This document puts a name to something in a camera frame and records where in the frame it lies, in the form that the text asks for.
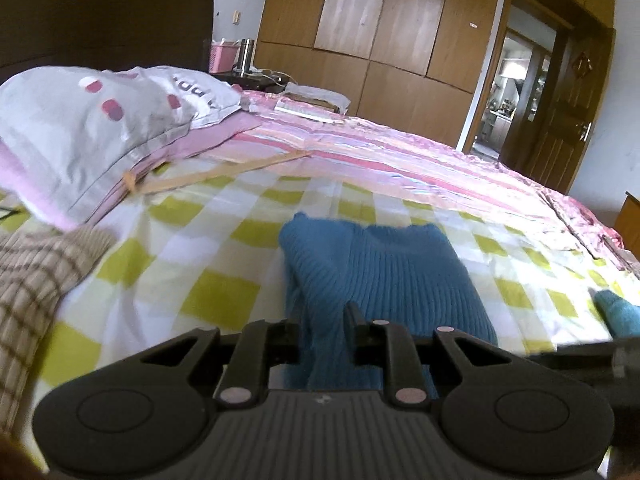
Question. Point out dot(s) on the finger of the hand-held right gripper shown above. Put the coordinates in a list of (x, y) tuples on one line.
[(580, 355)]

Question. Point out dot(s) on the pink basket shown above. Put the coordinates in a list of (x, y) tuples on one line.
[(222, 57)]

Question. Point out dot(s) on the teal cloth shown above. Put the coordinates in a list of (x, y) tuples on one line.
[(620, 312)]

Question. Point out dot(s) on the wooden strip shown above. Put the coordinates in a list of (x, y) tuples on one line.
[(225, 169)]

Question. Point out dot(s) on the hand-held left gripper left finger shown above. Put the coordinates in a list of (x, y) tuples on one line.
[(285, 345)]

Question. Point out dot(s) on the brown wooden door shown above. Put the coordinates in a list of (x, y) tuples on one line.
[(560, 120)]

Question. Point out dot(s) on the pink striped quilt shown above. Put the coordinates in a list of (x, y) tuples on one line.
[(425, 160)]

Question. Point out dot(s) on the wooden wardrobe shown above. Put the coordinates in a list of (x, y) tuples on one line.
[(390, 35)]

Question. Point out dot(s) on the clear plastic bag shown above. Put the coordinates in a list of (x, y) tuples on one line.
[(320, 96)]

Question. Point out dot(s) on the dark wooden headboard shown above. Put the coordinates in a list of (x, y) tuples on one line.
[(100, 10)]

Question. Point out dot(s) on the wooden cabinet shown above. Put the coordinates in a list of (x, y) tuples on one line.
[(629, 220)]

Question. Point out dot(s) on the yellow checkered blanket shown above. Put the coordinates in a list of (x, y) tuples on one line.
[(200, 280)]

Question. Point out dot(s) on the blue knit sweater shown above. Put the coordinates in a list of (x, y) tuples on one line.
[(390, 270)]

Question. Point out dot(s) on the grey printed pillow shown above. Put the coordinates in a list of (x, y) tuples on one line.
[(75, 135)]

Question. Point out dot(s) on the dark nightstand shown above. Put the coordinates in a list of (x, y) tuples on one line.
[(250, 79)]

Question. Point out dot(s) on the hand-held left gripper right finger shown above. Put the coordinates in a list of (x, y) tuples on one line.
[(351, 332)]

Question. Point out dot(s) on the metal thermos flask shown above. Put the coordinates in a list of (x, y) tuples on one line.
[(246, 55)]

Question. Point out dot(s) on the brown plaid cloth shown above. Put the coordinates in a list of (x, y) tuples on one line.
[(40, 290)]

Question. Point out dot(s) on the pink pillow sheet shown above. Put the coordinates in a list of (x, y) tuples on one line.
[(215, 132)]

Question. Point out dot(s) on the white flat box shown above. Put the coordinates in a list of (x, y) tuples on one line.
[(305, 110)]

